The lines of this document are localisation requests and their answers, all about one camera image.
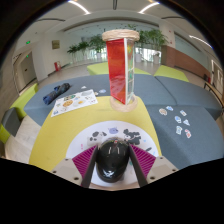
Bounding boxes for scattered small paper stickers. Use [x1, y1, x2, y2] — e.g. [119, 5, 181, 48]
[158, 105, 193, 139]

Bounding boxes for grey upholstered bench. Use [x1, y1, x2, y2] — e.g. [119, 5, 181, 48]
[153, 75, 223, 121]
[23, 73, 161, 127]
[145, 104, 224, 171]

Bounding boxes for lime green bench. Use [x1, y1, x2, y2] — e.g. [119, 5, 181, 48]
[153, 64, 190, 83]
[0, 83, 39, 144]
[86, 61, 151, 76]

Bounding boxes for ceiling strip lights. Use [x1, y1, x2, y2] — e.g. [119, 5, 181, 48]
[68, 0, 214, 49]

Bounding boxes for wooden slat bench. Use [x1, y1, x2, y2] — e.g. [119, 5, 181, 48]
[203, 81, 224, 108]

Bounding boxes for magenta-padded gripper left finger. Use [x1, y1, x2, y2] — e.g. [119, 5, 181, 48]
[49, 144, 100, 189]

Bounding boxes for dark grey seat block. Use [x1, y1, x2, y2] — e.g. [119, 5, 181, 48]
[0, 107, 22, 137]

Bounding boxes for white sticker sheet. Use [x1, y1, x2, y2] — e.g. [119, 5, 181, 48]
[50, 89, 99, 118]

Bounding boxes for brown wall plaque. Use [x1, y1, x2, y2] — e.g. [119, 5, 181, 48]
[51, 39, 61, 50]

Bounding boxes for round white printed mouse pad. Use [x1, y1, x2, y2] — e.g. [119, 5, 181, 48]
[65, 120, 159, 188]

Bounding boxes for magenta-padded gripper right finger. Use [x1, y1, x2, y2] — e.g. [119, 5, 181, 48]
[127, 143, 180, 188]

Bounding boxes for black computer mouse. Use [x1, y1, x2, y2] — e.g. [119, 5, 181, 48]
[95, 138, 131, 183]

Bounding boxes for row of potted plants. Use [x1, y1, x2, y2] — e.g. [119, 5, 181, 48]
[66, 23, 169, 64]

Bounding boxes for red panel tower wooden ends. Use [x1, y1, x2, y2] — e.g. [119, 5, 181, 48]
[101, 28, 141, 113]

